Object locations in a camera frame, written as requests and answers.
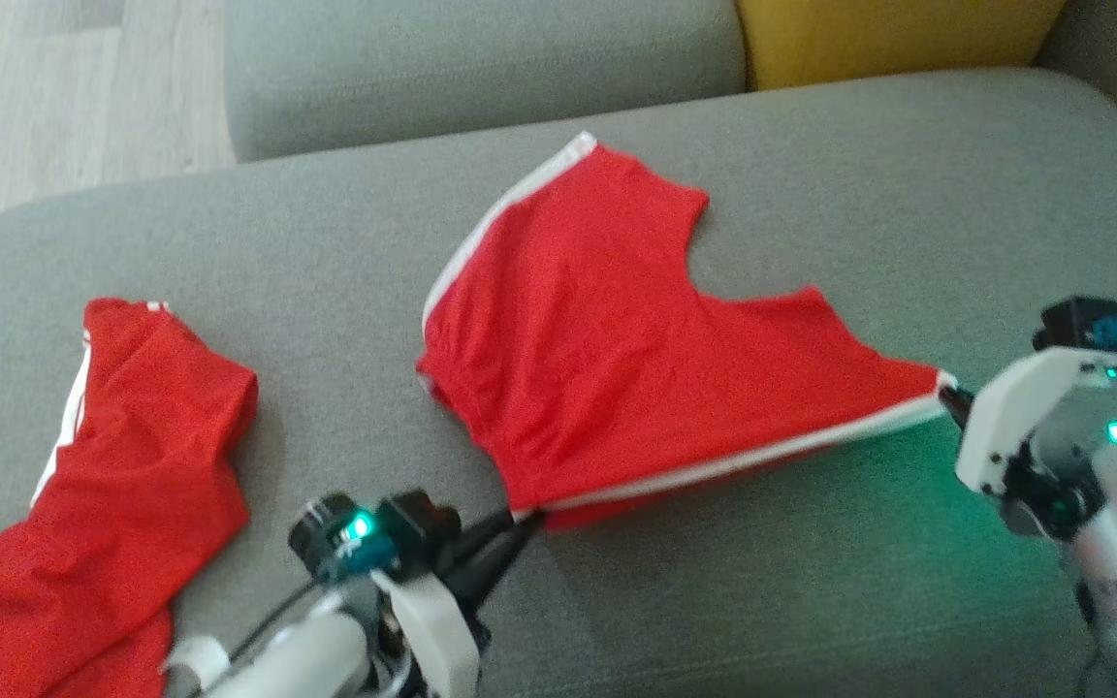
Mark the red shorts white trim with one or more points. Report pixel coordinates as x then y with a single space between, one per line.
617 368

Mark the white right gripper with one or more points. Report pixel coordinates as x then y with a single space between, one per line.
1014 427

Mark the yellow sofa cushion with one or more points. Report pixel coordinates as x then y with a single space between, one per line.
898 39

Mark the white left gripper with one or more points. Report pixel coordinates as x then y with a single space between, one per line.
437 630

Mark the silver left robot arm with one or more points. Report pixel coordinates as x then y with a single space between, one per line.
297 659

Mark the grey sofa seat cushion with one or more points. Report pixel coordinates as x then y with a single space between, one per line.
714 582

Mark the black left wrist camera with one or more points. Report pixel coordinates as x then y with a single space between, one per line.
394 528

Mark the grey sofa back cushion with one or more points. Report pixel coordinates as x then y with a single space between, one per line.
481 68

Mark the red basketball jersey white sleeves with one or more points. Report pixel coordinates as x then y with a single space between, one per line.
122 504

